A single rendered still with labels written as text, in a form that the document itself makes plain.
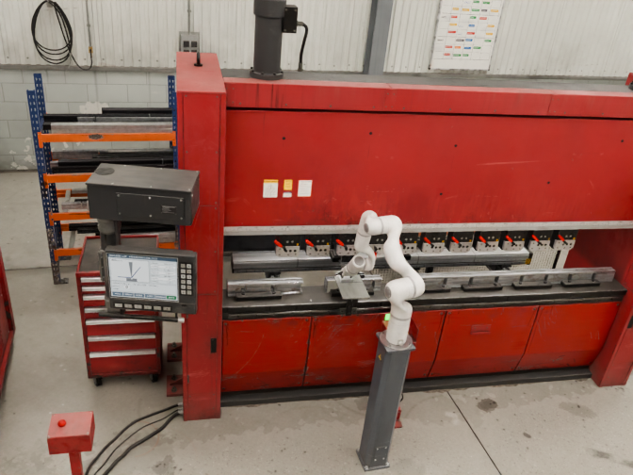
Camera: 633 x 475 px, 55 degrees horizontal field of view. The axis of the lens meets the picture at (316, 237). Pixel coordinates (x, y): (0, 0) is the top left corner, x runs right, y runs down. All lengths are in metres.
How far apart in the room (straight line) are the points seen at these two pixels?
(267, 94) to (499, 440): 2.86
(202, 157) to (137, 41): 4.41
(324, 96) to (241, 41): 4.32
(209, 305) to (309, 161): 1.07
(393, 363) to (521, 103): 1.75
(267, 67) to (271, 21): 0.25
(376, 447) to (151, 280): 1.82
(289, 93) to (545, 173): 1.81
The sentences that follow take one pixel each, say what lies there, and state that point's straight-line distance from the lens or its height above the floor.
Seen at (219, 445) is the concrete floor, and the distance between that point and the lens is 4.30.
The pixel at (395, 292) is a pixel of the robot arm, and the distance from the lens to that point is 3.34.
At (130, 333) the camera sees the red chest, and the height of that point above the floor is 0.50.
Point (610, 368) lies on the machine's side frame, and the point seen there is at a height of 0.19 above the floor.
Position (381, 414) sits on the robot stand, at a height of 0.50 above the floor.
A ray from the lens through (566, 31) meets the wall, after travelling 9.59.
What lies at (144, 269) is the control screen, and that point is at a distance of 3.19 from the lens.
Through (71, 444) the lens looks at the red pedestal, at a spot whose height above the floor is 0.74.
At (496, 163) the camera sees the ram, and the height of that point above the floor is 1.83.
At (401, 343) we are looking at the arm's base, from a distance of 3.56.
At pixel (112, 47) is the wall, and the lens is 7.67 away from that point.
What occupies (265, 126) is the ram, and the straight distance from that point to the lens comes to 3.54.
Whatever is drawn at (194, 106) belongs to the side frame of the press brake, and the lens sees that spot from 3.26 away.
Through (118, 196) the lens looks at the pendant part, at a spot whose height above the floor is 1.89.
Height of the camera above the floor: 3.20
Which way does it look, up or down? 29 degrees down
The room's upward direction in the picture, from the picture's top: 6 degrees clockwise
